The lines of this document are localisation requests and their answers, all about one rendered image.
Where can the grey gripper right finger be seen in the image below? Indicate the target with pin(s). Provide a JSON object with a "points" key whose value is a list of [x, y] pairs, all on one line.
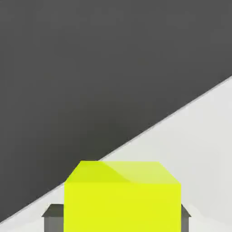
{"points": [[185, 222]]}

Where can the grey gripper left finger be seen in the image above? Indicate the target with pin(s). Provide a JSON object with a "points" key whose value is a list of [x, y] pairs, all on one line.
{"points": [[53, 219]]}

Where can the small yellow cube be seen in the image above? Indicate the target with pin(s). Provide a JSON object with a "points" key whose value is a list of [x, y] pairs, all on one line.
{"points": [[122, 204]]}

